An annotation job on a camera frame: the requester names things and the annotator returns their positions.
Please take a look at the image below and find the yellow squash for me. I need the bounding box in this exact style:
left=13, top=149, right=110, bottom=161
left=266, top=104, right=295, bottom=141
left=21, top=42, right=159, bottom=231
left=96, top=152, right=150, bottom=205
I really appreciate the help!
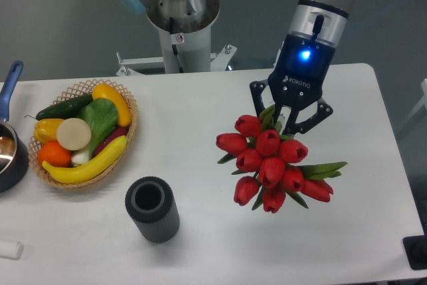
left=92, top=83, right=131, bottom=127

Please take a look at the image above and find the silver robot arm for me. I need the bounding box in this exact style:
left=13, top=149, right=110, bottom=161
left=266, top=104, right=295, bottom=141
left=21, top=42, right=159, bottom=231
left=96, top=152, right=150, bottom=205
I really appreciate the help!
left=120, top=0, right=354, bottom=135

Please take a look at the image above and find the orange fruit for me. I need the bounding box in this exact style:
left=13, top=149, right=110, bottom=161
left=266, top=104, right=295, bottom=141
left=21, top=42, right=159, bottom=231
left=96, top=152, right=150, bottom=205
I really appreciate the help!
left=37, top=141, right=71, bottom=168

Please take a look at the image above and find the blue handled saucepan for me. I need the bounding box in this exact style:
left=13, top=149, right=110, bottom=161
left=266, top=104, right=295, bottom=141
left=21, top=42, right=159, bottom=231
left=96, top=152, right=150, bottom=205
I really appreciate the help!
left=1, top=61, right=29, bottom=193

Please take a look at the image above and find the black device at table edge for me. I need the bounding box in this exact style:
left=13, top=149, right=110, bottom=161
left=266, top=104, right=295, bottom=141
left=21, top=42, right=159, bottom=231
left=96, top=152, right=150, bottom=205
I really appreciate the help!
left=402, top=235, right=427, bottom=270

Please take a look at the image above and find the beige round onion slice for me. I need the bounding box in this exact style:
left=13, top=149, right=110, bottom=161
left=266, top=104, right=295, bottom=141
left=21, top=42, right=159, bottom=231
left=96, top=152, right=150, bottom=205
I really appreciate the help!
left=56, top=118, right=91, bottom=151

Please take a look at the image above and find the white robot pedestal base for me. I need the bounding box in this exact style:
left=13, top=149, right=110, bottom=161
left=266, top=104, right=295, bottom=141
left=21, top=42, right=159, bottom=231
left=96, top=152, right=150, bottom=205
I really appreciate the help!
left=116, top=0, right=238, bottom=76

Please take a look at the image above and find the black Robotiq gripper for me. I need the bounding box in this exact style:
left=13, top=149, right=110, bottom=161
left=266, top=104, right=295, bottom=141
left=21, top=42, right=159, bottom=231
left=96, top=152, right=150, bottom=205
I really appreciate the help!
left=250, top=34, right=336, bottom=135

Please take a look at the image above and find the red tulip bouquet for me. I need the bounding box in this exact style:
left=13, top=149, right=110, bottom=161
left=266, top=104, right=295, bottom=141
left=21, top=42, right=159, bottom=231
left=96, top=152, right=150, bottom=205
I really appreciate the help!
left=216, top=106, right=347, bottom=214

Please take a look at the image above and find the purple eggplant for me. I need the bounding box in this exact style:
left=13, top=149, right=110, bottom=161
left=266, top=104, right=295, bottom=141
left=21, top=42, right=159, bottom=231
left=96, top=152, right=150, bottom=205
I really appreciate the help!
left=93, top=127, right=128, bottom=157

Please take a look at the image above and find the white cylinder object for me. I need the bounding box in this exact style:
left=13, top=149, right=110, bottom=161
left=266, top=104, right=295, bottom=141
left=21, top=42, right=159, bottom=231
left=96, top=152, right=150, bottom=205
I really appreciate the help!
left=0, top=240, right=24, bottom=260

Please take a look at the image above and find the yellow banana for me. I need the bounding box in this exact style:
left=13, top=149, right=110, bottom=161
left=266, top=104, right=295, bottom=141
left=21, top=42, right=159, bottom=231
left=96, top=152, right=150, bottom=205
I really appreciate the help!
left=42, top=135, right=127, bottom=185

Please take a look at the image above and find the yellow bell pepper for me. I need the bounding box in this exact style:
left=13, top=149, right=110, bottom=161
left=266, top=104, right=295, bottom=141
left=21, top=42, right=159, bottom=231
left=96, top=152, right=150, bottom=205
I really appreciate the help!
left=33, top=118, right=64, bottom=144

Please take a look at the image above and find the green leafy bok choy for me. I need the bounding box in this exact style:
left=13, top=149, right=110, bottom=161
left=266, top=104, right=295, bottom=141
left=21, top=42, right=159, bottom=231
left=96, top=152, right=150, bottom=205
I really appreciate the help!
left=71, top=98, right=118, bottom=167

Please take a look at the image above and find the white frame at right edge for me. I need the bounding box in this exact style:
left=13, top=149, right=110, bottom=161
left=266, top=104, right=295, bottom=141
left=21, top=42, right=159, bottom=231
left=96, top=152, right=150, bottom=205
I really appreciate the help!
left=396, top=79, right=426, bottom=137

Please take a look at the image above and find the dark grey ribbed vase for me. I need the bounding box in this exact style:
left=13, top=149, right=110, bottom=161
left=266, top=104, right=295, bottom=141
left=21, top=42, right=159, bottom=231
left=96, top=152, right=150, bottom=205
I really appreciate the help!
left=125, top=176, right=180, bottom=244

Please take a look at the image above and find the green cucumber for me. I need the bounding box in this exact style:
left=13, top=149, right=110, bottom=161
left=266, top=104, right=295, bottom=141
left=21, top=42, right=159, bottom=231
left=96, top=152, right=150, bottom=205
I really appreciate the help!
left=27, top=94, right=93, bottom=121

